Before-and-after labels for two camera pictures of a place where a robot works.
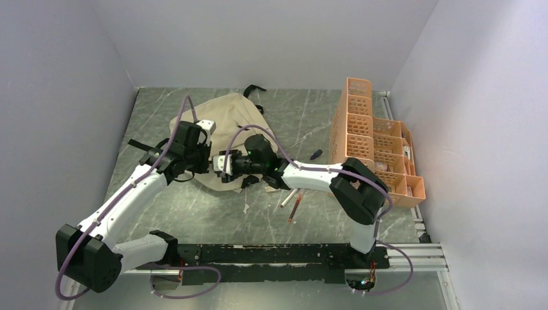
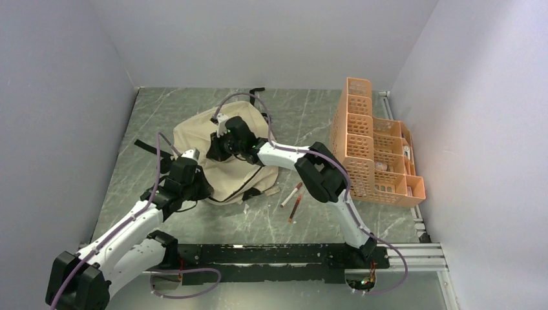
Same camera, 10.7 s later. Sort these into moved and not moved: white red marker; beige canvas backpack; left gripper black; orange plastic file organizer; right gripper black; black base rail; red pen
Moved: beige canvas backpack; left gripper black; right gripper black
Not moved: red pen; orange plastic file organizer; black base rail; white red marker
